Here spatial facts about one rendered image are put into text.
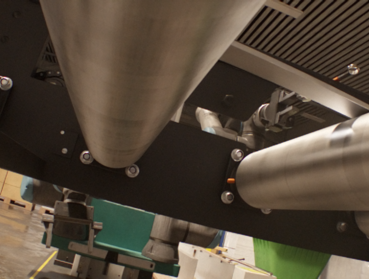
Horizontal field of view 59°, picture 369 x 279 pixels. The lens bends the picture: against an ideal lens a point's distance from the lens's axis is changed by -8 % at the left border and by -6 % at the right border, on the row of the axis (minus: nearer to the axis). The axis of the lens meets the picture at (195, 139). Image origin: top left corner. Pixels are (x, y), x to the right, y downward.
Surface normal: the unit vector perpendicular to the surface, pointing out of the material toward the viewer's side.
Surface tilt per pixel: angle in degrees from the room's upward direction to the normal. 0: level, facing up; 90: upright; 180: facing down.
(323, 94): 180
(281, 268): 101
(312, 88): 180
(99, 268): 90
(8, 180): 90
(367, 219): 115
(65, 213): 66
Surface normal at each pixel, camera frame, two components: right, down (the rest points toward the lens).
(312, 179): -0.93, 0.24
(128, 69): -0.10, 0.97
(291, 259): 0.07, -0.04
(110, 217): 0.25, -0.17
